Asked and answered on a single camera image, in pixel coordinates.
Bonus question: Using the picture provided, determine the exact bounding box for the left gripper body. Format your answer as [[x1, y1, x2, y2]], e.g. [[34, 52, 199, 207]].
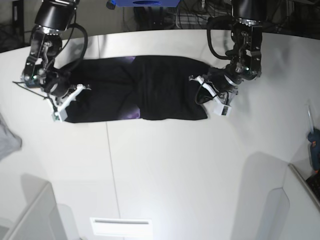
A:
[[194, 67, 243, 105]]

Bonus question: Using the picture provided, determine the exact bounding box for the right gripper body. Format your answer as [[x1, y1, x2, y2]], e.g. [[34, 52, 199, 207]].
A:
[[41, 71, 91, 113]]

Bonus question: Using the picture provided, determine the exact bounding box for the black T-shirt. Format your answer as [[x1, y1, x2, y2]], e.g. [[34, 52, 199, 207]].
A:
[[66, 55, 209, 124]]

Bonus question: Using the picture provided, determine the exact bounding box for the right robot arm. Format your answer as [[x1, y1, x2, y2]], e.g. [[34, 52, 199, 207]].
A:
[[20, 0, 88, 115]]

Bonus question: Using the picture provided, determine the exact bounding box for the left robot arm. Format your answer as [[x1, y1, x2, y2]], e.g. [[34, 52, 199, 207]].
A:
[[194, 0, 267, 105]]

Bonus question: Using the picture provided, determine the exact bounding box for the grey cloth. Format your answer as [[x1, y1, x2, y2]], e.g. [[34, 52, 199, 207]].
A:
[[0, 115, 23, 160]]

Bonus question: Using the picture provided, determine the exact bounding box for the blue box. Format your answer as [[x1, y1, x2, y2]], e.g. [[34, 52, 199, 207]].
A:
[[111, 0, 180, 7]]

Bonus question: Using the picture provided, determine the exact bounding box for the blue glue gun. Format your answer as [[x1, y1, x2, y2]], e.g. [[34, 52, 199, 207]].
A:
[[305, 100, 320, 174]]

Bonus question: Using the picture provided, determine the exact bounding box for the black keyboard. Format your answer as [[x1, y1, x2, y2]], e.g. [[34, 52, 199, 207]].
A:
[[306, 173, 320, 201]]

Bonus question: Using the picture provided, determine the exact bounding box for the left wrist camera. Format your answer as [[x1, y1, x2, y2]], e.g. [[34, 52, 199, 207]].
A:
[[213, 104, 232, 117]]

